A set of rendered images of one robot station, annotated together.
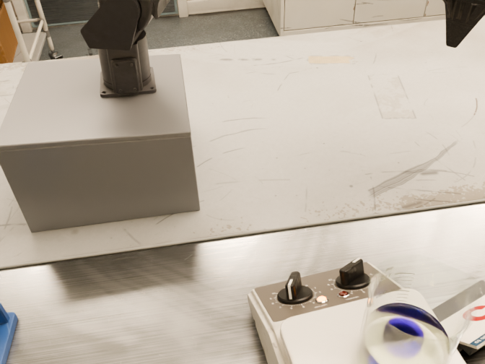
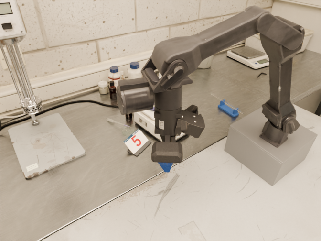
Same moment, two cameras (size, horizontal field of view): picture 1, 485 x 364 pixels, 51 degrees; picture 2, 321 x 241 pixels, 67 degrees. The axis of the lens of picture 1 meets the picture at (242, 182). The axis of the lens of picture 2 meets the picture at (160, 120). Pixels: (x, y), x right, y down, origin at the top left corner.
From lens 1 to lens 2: 1.01 m
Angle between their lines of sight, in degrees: 97
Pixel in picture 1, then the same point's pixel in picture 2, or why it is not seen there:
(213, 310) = not seen: hidden behind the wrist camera
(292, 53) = not seen: outside the picture
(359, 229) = not seen: hidden behind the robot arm
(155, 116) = (245, 126)
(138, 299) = (214, 126)
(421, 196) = (161, 179)
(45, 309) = (230, 120)
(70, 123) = (262, 116)
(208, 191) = (228, 157)
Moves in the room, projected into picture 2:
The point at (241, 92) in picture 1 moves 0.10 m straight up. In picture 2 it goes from (271, 213) to (282, 191)
